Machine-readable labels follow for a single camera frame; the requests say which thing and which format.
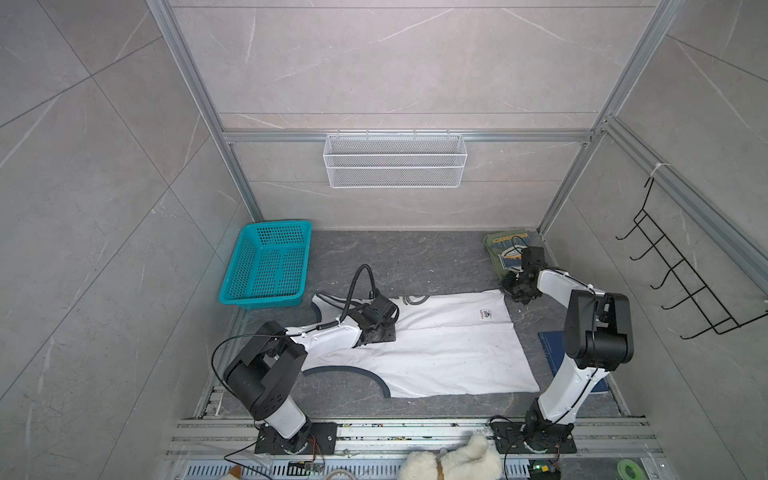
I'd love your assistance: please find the green tank top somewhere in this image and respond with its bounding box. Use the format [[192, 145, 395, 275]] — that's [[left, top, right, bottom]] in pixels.
[[483, 229, 531, 280]]

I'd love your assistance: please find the white tank top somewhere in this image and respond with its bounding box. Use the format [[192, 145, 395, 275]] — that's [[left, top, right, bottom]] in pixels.
[[302, 290, 539, 398]]

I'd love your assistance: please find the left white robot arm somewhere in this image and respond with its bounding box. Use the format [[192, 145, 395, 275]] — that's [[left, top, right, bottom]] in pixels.
[[217, 293, 400, 453]]

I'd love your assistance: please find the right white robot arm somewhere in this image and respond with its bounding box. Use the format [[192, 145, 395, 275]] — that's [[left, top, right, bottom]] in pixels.
[[489, 246, 634, 454]]

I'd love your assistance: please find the blue book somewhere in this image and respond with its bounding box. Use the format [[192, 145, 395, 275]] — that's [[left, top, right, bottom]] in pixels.
[[537, 329, 610, 396]]

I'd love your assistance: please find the teal plastic basket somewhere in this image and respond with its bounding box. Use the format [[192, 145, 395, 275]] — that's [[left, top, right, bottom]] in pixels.
[[219, 220, 312, 310]]

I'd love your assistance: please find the white plush toy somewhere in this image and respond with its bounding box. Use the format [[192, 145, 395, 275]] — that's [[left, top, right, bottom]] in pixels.
[[397, 435, 503, 480]]

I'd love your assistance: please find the green tape roll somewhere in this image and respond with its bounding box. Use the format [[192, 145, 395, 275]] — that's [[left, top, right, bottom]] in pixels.
[[616, 458, 647, 480]]

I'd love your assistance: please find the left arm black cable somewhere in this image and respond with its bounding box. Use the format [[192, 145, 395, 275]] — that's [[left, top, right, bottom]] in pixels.
[[314, 263, 380, 325]]

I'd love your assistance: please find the black wire hook rack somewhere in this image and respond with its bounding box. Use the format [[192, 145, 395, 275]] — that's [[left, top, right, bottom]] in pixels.
[[615, 178, 767, 341]]

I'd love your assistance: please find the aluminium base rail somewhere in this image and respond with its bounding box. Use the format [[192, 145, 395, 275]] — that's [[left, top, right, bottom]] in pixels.
[[156, 417, 675, 479]]

